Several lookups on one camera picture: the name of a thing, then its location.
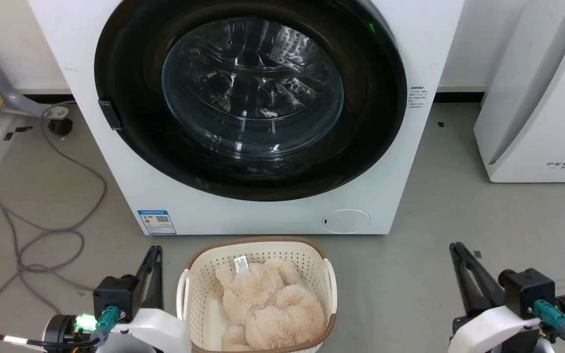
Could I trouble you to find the black washer door handle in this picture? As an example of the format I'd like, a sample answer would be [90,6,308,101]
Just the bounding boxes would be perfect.
[98,100,123,131]

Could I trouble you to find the blue energy label sticker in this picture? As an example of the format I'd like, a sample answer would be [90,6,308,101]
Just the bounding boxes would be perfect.
[137,210,177,235]

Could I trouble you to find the black round glass washer door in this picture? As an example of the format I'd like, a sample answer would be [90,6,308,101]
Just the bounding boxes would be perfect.
[94,0,408,202]

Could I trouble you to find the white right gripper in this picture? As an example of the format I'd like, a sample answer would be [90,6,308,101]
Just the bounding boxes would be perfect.
[448,243,542,353]

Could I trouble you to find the white air purifier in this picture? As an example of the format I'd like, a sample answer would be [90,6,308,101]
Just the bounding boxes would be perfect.
[474,0,565,183]

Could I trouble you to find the beige plush teddy bear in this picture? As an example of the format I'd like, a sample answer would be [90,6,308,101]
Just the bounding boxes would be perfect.
[214,258,327,353]

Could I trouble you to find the black round levelling foot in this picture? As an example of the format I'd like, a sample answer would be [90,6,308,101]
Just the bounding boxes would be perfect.
[47,118,74,137]

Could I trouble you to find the oval white filter cover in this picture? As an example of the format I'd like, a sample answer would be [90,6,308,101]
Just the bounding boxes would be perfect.
[322,209,371,234]

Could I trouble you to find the green plug right camera cable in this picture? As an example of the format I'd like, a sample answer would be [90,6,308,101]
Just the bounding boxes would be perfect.
[533,299,565,353]

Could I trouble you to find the cream perforated laundry basket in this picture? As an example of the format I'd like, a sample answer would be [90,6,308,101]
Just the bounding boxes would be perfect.
[176,237,338,353]

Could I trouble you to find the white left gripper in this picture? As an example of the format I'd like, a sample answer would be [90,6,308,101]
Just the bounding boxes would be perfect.
[97,246,192,353]

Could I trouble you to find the white front-load washing machine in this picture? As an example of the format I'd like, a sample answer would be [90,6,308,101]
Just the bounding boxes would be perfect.
[27,0,464,236]

